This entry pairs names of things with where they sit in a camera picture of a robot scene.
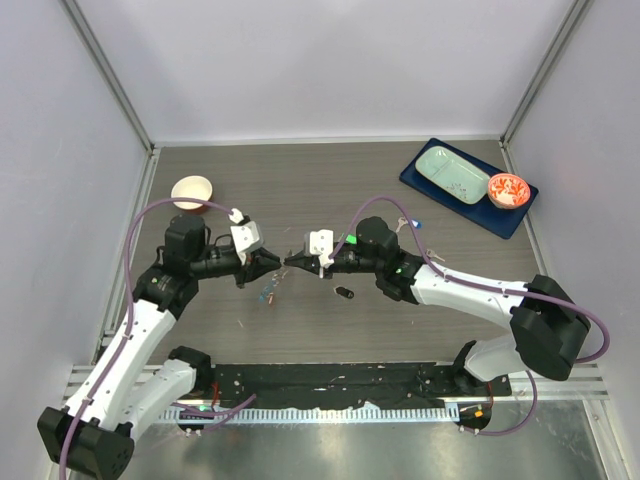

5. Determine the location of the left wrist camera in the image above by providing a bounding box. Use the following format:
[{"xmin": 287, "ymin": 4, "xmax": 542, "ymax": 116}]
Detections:
[{"xmin": 230, "ymin": 221, "xmax": 264, "ymax": 265}]

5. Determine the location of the loose silver key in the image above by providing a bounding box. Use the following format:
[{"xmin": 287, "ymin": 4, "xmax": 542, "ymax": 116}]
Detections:
[{"xmin": 426, "ymin": 249, "xmax": 445, "ymax": 262}]

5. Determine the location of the purple cable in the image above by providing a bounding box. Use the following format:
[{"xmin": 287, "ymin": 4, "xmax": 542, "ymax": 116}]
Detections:
[
  {"xmin": 59, "ymin": 198, "xmax": 259, "ymax": 480},
  {"xmin": 332, "ymin": 195, "xmax": 612, "ymax": 436}
]

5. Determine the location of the metal crescent keyring holder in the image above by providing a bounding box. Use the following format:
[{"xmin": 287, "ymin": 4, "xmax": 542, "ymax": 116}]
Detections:
[{"xmin": 259, "ymin": 266, "xmax": 289, "ymax": 306}]

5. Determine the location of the slotted cable duct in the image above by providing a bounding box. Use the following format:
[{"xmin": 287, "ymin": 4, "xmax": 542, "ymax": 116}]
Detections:
[{"xmin": 159, "ymin": 403, "xmax": 460, "ymax": 425}]

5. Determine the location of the red patterned bowl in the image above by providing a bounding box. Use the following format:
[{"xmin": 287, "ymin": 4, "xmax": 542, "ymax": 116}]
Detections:
[{"xmin": 487, "ymin": 173, "xmax": 532, "ymax": 210}]

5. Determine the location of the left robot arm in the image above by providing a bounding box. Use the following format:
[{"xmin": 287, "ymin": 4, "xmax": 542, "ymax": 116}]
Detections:
[{"xmin": 37, "ymin": 211, "xmax": 281, "ymax": 479}]

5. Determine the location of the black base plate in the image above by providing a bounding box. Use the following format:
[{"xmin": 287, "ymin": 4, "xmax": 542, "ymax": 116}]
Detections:
[{"xmin": 212, "ymin": 362, "xmax": 512, "ymax": 410}]

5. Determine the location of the white and red bowl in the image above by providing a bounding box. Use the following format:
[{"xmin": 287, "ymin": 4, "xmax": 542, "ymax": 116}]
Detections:
[{"xmin": 171, "ymin": 175, "xmax": 213, "ymax": 214}]

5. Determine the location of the light green divided dish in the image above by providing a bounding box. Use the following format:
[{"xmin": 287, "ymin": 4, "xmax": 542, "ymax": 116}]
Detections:
[{"xmin": 415, "ymin": 146, "xmax": 490, "ymax": 205}]

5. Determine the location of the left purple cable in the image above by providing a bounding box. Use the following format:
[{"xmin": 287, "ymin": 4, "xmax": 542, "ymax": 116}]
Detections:
[{"xmin": 59, "ymin": 198, "xmax": 259, "ymax": 480}]

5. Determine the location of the silver key by blue tag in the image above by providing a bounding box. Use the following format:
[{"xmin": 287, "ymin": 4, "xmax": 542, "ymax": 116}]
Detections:
[{"xmin": 395, "ymin": 217, "xmax": 408, "ymax": 233}]

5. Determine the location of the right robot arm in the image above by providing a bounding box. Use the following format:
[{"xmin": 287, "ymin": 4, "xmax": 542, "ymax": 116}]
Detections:
[{"xmin": 285, "ymin": 217, "xmax": 590, "ymax": 395}]

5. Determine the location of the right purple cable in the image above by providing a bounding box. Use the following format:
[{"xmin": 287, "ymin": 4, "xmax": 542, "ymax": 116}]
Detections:
[{"xmin": 332, "ymin": 195, "xmax": 612, "ymax": 436}]

